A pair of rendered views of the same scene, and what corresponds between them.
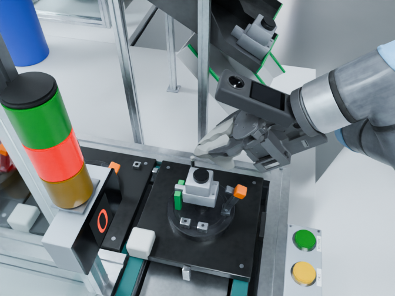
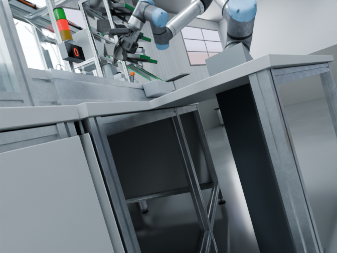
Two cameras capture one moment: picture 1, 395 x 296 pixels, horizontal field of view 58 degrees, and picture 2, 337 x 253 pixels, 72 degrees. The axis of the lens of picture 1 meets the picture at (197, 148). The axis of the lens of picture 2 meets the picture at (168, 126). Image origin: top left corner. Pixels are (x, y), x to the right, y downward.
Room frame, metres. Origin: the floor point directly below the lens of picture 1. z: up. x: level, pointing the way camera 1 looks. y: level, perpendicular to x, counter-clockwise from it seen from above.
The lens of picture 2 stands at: (-0.82, -0.27, 0.78)
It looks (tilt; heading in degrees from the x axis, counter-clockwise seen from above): 2 degrees down; 4
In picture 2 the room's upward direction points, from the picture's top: 16 degrees counter-clockwise
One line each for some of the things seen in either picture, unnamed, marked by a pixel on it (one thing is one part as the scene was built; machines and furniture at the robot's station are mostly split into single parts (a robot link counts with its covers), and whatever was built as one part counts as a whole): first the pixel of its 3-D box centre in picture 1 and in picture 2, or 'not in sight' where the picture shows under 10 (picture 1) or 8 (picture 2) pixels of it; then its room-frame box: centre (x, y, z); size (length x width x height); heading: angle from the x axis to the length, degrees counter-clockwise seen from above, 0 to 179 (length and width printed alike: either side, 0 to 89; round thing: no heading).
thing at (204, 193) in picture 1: (196, 184); (118, 79); (0.41, 0.00, 1.06); 0.08 x 0.04 x 0.07; 77
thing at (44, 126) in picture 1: (37, 113); (60, 16); (0.25, 0.15, 1.39); 0.05 x 0.05 x 0.05
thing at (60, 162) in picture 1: (53, 149); (63, 26); (0.25, 0.15, 1.34); 0.05 x 0.05 x 0.05
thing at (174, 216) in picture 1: (200, 208); not in sight; (0.41, -0.01, 0.98); 0.14 x 0.14 x 0.02
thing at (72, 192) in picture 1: (66, 178); (66, 36); (0.25, 0.15, 1.29); 0.05 x 0.05 x 0.05
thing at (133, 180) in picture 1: (83, 177); not in sight; (0.47, 0.24, 1.01); 0.24 x 0.24 x 0.13; 77
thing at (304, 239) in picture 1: (304, 240); not in sight; (0.35, -0.21, 0.96); 0.04 x 0.04 x 0.02
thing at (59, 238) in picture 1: (64, 174); (65, 35); (0.25, 0.15, 1.29); 0.12 x 0.05 x 0.25; 167
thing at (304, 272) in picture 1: (303, 273); not in sight; (0.28, -0.20, 0.96); 0.04 x 0.04 x 0.02
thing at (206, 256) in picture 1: (200, 214); not in sight; (0.41, -0.01, 0.96); 0.24 x 0.24 x 0.02; 77
